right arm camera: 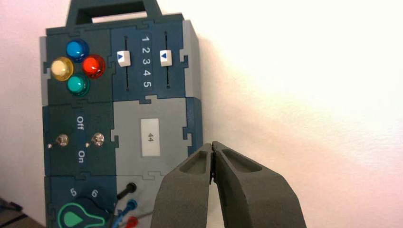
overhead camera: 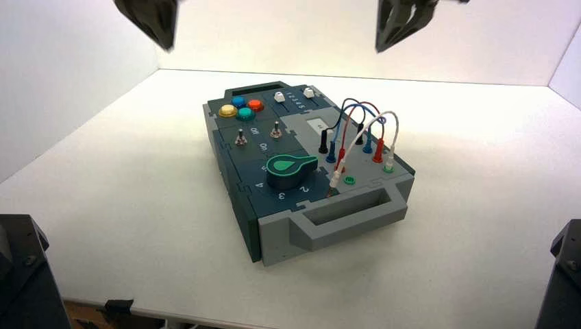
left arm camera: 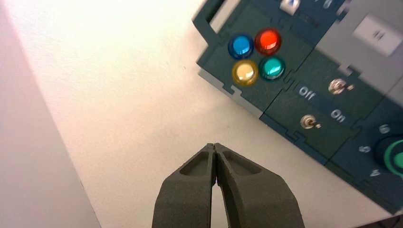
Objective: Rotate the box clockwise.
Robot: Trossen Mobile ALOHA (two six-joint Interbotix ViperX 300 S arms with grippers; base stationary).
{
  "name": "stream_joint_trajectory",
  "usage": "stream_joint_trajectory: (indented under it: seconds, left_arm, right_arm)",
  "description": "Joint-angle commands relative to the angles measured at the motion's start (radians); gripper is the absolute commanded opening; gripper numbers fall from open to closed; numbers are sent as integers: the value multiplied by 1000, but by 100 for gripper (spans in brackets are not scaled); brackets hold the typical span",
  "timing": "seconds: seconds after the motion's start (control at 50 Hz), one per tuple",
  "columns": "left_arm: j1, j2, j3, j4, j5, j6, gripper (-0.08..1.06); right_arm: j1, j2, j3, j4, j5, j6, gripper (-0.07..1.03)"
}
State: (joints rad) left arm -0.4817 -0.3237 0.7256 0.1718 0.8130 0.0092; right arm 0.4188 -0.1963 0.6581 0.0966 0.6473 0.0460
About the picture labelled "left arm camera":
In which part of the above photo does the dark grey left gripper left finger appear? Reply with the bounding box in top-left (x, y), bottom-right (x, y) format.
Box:
top-left (152, 143), bottom-right (217, 228)

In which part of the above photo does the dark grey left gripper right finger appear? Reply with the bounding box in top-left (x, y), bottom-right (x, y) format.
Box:
top-left (216, 143), bottom-right (306, 228)

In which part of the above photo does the dark teal and grey task box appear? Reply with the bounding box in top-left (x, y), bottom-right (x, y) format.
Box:
top-left (192, 0), bottom-right (403, 215)

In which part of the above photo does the yellow round push button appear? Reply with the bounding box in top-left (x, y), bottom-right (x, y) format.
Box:
top-left (231, 59), bottom-right (259, 87)

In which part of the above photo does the green round push button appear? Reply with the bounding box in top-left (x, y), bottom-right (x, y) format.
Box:
top-left (259, 56), bottom-right (287, 82)

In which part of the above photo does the dark rotary knob green pointer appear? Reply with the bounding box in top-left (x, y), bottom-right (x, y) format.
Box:
top-left (374, 134), bottom-right (403, 179)

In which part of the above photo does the blue round push button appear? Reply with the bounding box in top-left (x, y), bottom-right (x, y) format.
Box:
top-left (228, 33), bottom-right (255, 60)

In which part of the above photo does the red round push button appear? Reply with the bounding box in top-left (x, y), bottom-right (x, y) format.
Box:
top-left (254, 28), bottom-right (282, 57)

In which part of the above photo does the white square button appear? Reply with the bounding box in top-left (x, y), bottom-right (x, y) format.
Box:
top-left (279, 0), bottom-right (301, 16)

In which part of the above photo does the white number label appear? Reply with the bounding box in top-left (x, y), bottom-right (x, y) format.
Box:
top-left (352, 14), bottom-right (403, 57)

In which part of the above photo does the silver toggle switch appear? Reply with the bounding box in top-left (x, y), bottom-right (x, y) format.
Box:
top-left (300, 114), bottom-right (322, 130)
top-left (328, 78), bottom-right (355, 95)

